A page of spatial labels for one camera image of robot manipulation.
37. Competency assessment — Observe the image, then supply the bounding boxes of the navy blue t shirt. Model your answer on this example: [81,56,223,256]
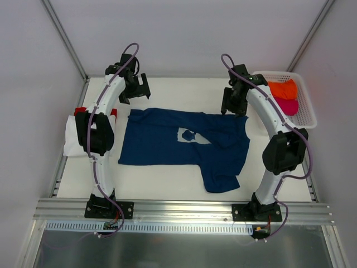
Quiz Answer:
[118,108,250,193]

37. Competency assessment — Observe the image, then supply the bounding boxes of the aluminium mounting rail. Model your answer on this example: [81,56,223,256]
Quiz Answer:
[33,198,336,226]

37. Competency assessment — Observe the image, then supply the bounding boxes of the white plastic basket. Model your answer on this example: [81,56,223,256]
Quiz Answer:
[254,71,317,129]

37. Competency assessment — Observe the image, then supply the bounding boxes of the white slotted cable duct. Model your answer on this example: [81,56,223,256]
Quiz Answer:
[45,221,253,236]

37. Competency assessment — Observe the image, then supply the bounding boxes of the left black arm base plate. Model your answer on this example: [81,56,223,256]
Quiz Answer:
[84,200,134,219]

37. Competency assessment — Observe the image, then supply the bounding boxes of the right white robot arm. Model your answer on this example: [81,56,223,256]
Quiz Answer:
[221,64,308,222]

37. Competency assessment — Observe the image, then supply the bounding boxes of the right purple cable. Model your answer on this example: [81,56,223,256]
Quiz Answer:
[220,53,314,242]

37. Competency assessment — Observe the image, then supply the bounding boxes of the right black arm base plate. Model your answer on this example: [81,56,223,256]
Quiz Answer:
[231,202,283,222]

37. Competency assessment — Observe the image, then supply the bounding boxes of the orange t shirt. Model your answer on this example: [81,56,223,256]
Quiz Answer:
[268,79,298,100]

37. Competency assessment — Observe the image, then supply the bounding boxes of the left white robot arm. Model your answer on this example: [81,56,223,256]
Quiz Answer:
[75,52,151,221]

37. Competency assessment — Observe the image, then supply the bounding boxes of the folded red t shirt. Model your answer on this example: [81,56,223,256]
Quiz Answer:
[74,107,118,117]

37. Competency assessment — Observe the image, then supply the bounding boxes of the pink t shirt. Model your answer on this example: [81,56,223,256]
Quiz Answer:
[275,98,299,116]

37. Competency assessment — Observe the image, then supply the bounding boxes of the folded white t shirt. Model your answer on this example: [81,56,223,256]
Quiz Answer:
[63,115,116,157]

